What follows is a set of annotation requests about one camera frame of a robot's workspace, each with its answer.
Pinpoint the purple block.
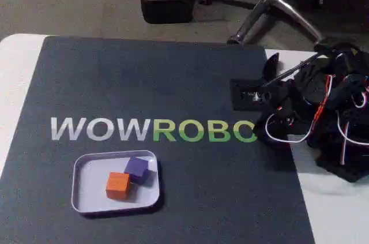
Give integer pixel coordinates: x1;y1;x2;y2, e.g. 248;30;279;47
123;156;150;186

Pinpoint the white metal tray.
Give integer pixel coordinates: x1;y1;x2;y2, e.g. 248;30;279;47
71;151;161;216

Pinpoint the black table clamp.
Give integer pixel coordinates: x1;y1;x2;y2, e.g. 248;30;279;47
262;52;282;84

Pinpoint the black mat WOWROBO print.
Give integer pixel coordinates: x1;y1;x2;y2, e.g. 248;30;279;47
0;35;317;244

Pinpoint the orange block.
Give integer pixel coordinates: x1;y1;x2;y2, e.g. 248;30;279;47
105;171;132;200

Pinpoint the white red gripper cable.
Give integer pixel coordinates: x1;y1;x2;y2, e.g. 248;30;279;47
264;75;335;144

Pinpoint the thin black camera cable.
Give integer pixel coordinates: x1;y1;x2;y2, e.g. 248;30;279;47
262;52;319;87

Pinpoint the black camera box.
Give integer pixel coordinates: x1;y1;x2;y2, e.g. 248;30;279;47
229;78;289;112

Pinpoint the red white blue servo cable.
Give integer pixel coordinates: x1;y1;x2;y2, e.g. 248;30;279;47
336;73;369;166

